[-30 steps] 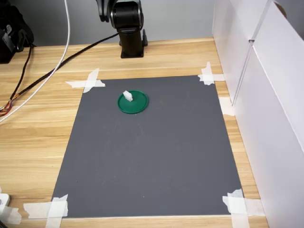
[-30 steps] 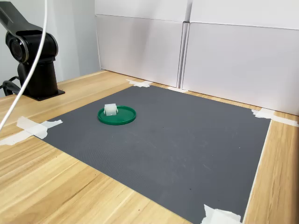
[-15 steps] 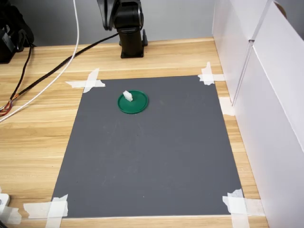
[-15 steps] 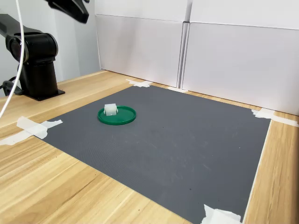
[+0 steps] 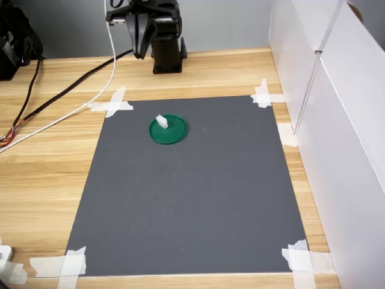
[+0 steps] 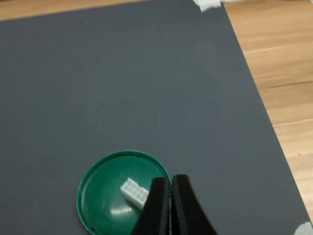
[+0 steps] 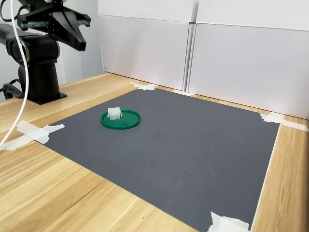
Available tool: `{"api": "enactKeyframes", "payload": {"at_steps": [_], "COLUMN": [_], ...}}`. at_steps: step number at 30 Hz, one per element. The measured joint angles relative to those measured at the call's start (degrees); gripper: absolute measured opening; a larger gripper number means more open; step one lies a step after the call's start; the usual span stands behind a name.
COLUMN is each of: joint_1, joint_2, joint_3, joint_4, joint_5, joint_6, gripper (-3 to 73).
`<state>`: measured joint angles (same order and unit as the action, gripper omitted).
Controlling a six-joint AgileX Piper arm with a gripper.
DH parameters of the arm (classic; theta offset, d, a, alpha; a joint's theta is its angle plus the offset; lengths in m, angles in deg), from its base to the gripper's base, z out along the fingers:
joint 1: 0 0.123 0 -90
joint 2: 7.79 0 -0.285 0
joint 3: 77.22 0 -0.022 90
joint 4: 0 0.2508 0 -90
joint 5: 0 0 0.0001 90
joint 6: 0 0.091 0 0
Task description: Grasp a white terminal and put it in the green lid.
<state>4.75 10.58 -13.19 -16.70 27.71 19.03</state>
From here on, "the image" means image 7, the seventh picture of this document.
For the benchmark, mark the dark grey table mat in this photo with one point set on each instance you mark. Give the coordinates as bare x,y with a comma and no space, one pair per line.
181,149

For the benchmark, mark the round green plastic lid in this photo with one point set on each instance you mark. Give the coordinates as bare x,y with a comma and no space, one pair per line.
130,120

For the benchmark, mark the white masking tape piece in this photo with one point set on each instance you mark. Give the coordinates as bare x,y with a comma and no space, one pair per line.
181,92
144,86
227,223
26,126
294,125
17,141
272,117

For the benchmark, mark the small white plastic terminal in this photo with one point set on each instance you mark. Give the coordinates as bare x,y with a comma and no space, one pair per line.
114,113

